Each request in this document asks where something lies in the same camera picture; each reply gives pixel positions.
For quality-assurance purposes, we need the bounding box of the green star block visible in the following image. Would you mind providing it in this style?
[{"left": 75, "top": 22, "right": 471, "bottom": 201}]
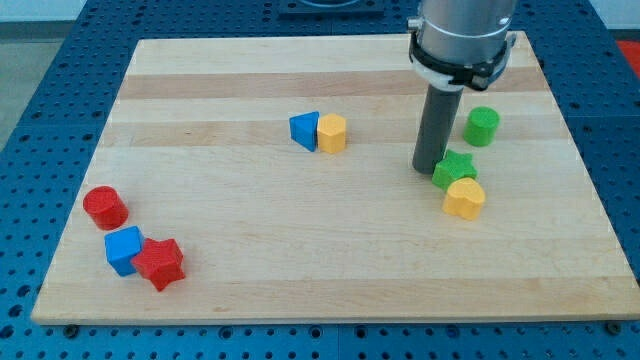
[{"left": 432, "top": 150, "right": 478, "bottom": 191}]

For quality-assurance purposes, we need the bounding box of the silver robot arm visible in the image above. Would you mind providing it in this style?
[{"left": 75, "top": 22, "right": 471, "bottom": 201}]
[{"left": 407, "top": 0, "right": 517, "bottom": 92}]

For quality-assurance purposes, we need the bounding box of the red star block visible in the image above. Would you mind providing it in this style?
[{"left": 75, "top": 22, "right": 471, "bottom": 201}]
[{"left": 130, "top": 238, "right": 186, "bottom": 292}]

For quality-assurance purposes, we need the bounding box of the yellow hexagon block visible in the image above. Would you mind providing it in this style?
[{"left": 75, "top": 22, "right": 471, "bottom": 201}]
[{"left": 317, "top": 113, "right": 346, "bottom": 154}]

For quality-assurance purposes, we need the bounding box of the blue triangle block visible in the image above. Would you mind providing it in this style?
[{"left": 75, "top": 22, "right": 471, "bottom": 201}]
[{"left": 289, "top": 111, "right": 320, "bottom": 152}]

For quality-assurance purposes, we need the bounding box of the wooden board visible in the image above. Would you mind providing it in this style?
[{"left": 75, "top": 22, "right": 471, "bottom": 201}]
[{"left": 31, "top": 33, "right": 639, "bottom": 326}]

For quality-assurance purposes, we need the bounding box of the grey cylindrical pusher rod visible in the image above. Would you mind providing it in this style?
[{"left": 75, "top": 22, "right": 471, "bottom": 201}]
[{"left": 412, "top": 85, "right": 463, "bottom": 175}]

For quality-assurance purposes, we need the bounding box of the yellow heart block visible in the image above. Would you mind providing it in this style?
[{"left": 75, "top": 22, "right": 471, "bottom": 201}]
[{"left": 442, "top": 177, "right": 486, "bottom": 220}]

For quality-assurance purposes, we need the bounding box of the green cylinder block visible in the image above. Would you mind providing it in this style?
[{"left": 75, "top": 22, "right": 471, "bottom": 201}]
[{"left": 463, "top": 106, "right": 500, "bottom": 147}]

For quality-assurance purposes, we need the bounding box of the blue cube block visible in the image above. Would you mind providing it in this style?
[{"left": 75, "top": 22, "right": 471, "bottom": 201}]
[{"left": 104, "top": 226, "right": 144, "bottom": 277}]

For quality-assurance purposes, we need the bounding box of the red cylinder block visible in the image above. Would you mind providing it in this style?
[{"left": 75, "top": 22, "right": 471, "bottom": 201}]
[{"left": 82, "top": 186, "right": 129, "bottom": 230}]

